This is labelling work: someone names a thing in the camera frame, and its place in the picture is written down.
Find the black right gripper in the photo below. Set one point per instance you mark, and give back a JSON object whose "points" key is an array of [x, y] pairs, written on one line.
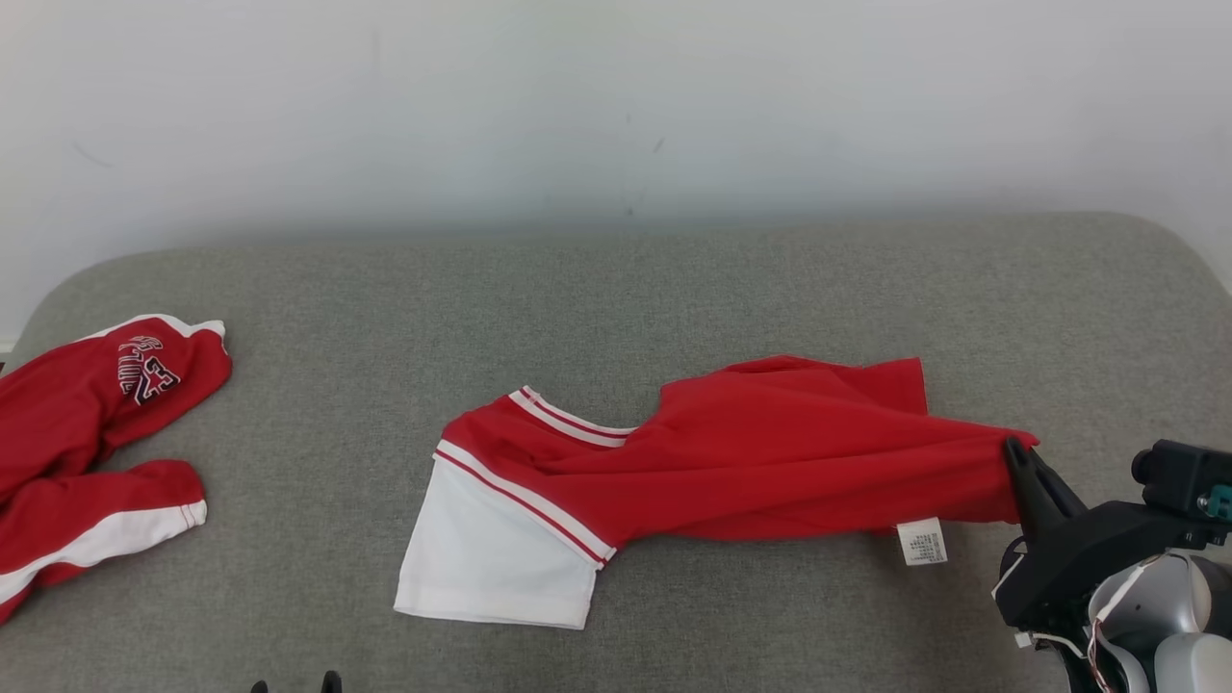
{"points": [[1068, 568]]}

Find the red shirt with white sleeves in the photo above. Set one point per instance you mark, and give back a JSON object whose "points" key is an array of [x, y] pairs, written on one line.
{"points": [[770, 452]]}

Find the folded red jersey number 23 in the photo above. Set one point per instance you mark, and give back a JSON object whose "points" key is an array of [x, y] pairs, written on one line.
{"points": [[67, 423]]}

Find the grey fabric sofa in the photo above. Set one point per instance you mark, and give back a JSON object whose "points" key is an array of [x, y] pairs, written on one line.
{"points": [[674, 289]]}

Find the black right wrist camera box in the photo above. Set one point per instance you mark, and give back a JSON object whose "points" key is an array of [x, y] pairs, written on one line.
{"points": [[1179, 476]]}

